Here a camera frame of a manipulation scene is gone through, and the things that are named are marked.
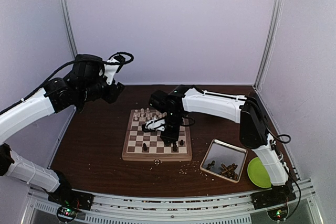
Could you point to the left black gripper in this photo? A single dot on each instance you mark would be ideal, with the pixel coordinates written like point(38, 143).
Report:
point(112, 96)

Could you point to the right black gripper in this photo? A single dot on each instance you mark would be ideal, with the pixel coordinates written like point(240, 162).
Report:
point(174, 137)

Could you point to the wooden chess board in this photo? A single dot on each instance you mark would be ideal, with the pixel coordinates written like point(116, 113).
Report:
point(135, 137)

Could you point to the metal tray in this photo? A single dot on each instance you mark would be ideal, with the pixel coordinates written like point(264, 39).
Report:
point(220, 152)

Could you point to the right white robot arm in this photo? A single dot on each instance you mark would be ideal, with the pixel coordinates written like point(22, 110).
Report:
point(254, 132)

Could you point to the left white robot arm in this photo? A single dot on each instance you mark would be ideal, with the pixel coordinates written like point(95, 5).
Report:
point(91, 78)

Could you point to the pile of dark chess pieces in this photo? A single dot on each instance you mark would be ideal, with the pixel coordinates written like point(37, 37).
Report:
point(229, 171)

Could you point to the green plate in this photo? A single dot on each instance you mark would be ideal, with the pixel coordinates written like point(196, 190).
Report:
point(258, 174)

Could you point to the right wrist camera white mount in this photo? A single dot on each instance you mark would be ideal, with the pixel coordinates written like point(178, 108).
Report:
point(154, 125)

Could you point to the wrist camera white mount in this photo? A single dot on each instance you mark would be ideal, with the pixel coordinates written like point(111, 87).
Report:
point(154, 125)
point(111, 70)

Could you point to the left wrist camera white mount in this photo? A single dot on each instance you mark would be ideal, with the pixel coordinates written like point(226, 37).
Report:
point(111, 70)

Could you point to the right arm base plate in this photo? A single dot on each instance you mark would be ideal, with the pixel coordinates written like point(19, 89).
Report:
point(270, 198)

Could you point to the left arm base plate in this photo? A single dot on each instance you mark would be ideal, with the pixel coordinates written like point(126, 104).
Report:
point(76, 200)

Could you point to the left aluminium frame post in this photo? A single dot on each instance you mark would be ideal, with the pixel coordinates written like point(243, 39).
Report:
point(68, 27)

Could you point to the aluminium frame post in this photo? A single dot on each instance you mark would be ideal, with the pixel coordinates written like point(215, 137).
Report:
point(269, 44)
point(68, 27)

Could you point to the right aluminium frame post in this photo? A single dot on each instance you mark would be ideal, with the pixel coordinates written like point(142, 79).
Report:
point(269, 44)

